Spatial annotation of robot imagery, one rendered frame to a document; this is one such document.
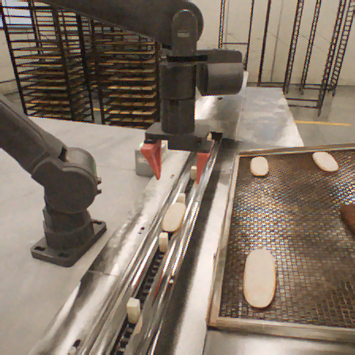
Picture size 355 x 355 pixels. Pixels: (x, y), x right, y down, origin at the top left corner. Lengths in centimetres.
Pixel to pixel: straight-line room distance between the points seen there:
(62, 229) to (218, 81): 35
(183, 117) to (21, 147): 24
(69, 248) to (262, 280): 33
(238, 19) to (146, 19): 706
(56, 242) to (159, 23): 38
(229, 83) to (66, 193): 30
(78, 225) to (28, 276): 11
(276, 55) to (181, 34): 708
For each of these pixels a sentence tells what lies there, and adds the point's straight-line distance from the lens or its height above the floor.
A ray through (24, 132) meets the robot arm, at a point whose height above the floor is 104.
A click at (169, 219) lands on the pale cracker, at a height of 86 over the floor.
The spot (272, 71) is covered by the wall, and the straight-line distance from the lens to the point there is 754.
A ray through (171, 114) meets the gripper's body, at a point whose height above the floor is 106.
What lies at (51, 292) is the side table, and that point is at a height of 82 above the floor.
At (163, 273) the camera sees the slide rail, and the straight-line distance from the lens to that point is 46.
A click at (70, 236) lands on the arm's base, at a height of 86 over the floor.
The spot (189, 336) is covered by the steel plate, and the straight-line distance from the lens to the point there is 43.
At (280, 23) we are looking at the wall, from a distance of 749.
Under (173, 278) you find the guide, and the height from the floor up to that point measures 86.
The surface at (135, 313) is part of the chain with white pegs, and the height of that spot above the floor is 86.
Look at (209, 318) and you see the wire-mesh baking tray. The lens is 36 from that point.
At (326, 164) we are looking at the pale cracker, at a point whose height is 93.
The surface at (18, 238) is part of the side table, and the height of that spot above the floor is 82.
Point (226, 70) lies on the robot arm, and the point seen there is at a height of 112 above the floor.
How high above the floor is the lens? 117
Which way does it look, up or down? 28 degrees down
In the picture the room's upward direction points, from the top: straight up
